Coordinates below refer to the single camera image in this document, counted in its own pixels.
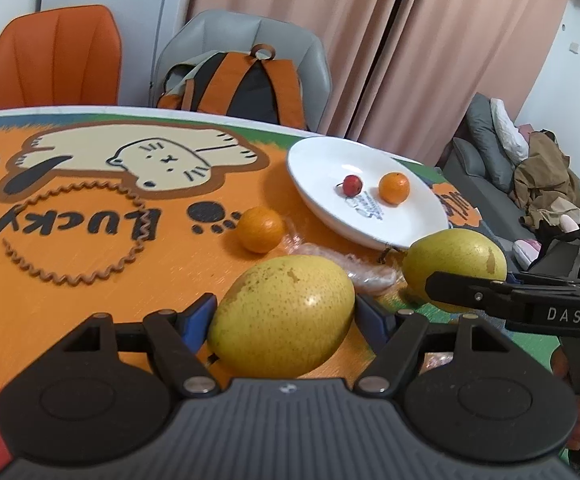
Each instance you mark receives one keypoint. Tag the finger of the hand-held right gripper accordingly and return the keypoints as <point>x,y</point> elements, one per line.
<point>462,292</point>

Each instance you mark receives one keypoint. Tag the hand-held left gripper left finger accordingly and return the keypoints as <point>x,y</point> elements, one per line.
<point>198,317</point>

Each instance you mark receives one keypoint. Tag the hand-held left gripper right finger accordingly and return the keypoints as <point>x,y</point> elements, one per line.
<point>371,318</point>

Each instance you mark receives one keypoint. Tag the yellow pear with stem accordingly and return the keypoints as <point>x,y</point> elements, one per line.
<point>450,255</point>

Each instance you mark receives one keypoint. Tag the white plate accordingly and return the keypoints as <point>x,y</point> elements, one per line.
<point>410,217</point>

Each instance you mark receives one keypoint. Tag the grey sofa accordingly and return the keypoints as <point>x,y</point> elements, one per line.
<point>480,195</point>

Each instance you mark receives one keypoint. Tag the orange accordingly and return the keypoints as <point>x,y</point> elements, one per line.
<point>394,188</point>
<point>260,230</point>

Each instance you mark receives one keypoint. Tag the small red fruit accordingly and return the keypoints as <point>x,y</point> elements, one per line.
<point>353,185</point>

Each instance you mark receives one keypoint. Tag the brown clothes pile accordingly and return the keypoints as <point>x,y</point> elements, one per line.
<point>545,175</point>

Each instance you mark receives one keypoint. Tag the grey cushion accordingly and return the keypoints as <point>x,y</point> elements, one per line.
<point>485,135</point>

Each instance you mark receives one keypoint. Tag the white pillow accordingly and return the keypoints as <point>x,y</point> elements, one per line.
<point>510,130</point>

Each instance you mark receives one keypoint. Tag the orange and black backpack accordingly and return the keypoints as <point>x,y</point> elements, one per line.
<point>250,90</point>

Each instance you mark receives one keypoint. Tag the pink curtain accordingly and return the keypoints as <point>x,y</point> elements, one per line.
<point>420,60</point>

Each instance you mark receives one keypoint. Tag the grey chair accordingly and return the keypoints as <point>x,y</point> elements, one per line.
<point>250,30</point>

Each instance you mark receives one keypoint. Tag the orange chair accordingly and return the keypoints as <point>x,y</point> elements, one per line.
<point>50,55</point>

